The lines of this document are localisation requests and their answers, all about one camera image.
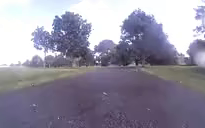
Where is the dark asphalt path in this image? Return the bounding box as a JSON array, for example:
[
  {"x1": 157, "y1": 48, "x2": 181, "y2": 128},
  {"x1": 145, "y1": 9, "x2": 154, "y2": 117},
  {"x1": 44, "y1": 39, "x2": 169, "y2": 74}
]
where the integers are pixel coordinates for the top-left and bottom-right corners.
[{"x1": 0, "y1": 67, "x2": 205, "y2": 128}]

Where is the row of trees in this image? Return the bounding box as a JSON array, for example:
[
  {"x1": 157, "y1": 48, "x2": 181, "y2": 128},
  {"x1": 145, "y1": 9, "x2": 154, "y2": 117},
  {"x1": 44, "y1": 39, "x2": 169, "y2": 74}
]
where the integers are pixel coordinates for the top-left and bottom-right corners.
[{"x1": 8, "y1": 8, "x2": 180, "y2": 69}]

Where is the grass field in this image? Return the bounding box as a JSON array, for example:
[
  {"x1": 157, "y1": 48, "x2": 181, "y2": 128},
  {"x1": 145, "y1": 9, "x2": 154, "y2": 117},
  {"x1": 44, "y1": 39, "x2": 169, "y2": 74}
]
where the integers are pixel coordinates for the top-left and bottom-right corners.
[{"x1": 0, "y1": 65, "x2": 96, "y2": 98}]

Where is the grass verge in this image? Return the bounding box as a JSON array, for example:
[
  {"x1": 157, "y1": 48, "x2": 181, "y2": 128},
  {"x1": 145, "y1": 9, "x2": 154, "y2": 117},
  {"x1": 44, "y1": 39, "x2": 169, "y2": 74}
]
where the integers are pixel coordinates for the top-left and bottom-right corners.
[{"x1": 139, "y1": 64, "x2": 205, "y2": 97}]

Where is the group of large trees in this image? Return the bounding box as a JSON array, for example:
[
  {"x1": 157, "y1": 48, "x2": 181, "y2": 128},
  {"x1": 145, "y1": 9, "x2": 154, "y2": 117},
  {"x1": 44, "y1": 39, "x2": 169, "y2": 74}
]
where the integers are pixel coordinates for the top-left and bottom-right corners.
[{"x1": 186, "y1": 0, "x2": 205, "y2": 67}]

